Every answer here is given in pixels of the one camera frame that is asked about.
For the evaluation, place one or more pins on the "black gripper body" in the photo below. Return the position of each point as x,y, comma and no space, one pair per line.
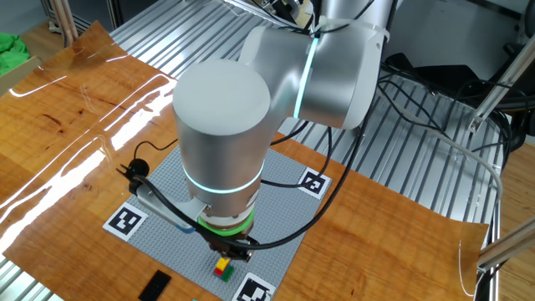
230,241

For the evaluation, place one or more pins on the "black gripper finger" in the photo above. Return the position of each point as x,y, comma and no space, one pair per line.
244,254
221,253

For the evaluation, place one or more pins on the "yellow Lego brick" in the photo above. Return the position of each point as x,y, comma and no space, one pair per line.
223,263

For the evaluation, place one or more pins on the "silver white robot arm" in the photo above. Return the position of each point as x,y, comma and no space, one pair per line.
221,125

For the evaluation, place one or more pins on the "red Lego brick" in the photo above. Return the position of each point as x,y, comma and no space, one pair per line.
219,272

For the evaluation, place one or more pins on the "green Lego brick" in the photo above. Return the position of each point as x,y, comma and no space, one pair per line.
228,276

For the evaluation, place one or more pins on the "gray studded Lego baseplate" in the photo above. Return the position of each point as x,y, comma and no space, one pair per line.
179,251

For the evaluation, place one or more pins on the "black Lego plate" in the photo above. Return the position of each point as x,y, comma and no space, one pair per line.
154,285

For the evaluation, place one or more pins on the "black white fiducial tag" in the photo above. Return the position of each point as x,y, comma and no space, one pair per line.
125,221
315,183
255,289

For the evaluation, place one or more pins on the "wood grain table mat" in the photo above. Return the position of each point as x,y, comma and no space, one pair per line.
376,251

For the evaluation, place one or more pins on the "aluminium profile bar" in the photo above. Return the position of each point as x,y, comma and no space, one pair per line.
510,244
501,79

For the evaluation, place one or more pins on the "brown cardboard box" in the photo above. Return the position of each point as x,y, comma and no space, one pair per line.
29,67

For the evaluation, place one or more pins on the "green cloth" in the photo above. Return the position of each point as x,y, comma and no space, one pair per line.
12,52

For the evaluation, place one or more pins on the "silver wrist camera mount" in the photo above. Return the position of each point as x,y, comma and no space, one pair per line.
194,209

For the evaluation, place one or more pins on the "metal frame leg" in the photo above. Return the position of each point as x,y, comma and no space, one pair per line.
67,21

